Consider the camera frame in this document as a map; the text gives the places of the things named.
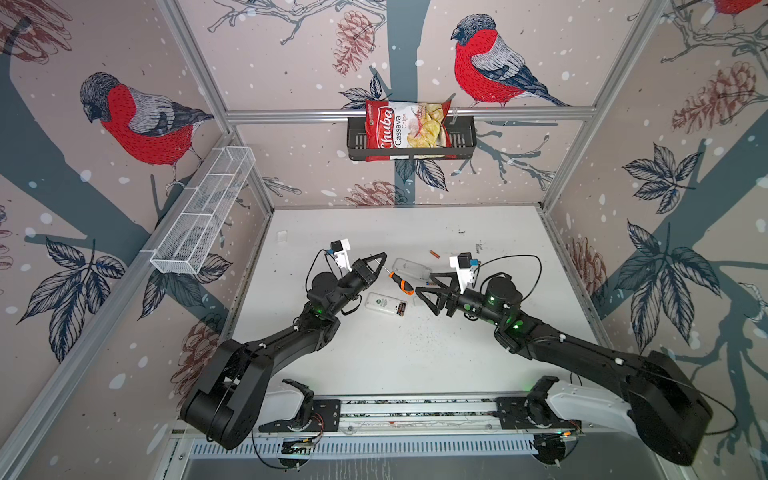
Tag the orange black screwdriver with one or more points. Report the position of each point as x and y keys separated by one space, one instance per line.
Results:
x=401 y=283

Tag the white remote control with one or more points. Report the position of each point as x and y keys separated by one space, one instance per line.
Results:
x=412 y=270

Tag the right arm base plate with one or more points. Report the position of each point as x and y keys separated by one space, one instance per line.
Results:
x=520 y=413

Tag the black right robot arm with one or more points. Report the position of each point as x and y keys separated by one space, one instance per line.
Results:
x=671 y=416

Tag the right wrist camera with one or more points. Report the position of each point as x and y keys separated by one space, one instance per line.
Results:
x=465 y=268

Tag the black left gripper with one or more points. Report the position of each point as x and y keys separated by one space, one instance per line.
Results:
x=362 y=274

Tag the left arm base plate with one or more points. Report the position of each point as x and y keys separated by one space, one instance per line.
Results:
x=299 y=416

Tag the white mesh wall shelf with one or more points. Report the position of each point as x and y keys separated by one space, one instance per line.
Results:
x=194 y=232

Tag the aluminium mounting rail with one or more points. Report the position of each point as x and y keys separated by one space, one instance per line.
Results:
x=590 y=406

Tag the red cassava chips bag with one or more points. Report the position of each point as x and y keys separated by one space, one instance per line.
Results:
x=406 y=125

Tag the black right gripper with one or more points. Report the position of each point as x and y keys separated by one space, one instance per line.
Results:
x=453 y=297

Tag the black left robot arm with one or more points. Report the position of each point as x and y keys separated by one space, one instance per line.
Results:
x=228 y=395

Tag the black wire basket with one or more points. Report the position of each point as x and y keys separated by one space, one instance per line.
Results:
x=452 y=139

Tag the white air conditioner remote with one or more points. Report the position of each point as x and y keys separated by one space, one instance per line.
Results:
x=385 y=304

